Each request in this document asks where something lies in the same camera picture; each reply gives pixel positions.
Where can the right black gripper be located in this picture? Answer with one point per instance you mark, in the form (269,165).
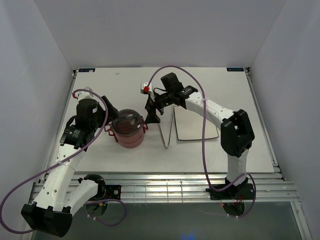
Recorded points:
(151,106)

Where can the blue corner label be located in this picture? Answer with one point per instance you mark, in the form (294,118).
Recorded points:
(86,70)
(235,69)

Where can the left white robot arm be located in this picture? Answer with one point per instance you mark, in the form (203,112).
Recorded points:
(53,208)

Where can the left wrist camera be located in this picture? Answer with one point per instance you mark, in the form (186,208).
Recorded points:
(81,95)

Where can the metal tongs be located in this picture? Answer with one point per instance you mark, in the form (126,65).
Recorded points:
(166,125)

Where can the white square plate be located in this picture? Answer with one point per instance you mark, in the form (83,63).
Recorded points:
(188,124)

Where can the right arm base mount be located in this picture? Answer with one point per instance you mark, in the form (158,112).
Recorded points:
(243,191)

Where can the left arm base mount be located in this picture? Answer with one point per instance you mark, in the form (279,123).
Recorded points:
(112,192)

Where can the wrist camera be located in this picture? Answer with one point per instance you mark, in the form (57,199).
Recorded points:
(81,95)
(147,89)

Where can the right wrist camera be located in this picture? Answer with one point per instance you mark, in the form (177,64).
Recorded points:
(147,89)

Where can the pink lunch bowl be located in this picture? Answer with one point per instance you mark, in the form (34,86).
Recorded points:
(127,138)
(131,145)

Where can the right blue corner label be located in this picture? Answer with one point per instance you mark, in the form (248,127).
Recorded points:
(235,69)

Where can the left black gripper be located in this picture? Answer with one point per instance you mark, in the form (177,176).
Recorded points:
(112,112)

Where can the grey transparent top lid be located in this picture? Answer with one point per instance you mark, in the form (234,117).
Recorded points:
(128,122)

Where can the left blue corner label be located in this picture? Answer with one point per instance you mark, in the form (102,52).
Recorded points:
(86,70)

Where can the aluminium frame rail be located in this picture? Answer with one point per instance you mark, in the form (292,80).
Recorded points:
(190,188)

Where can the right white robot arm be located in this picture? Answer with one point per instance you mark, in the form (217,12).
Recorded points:
(236,132)

